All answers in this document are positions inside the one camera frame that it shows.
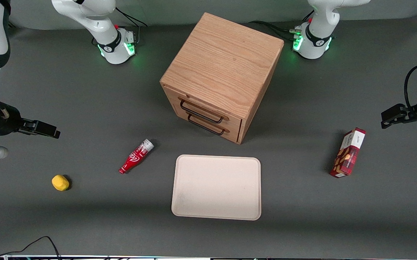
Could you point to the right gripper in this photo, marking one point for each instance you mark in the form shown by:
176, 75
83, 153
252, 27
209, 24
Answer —
5, 122

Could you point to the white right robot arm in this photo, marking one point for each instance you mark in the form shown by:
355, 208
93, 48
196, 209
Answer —
107, 34

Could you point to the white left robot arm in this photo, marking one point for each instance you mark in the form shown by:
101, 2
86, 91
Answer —
313, 43

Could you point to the oak wooden drawer cabinet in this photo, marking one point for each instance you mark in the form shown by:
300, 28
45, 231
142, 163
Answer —
226, 61

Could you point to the yellow lemon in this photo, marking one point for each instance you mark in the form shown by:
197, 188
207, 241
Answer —
60, 182

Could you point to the red cookie box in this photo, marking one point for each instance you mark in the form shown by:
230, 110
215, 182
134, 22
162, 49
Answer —
348, 153

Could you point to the red cola bottle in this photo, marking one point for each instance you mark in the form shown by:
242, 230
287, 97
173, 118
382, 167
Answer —
135, 157

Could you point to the beige rectangular tray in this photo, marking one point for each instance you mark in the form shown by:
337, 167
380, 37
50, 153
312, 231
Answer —
216, 187

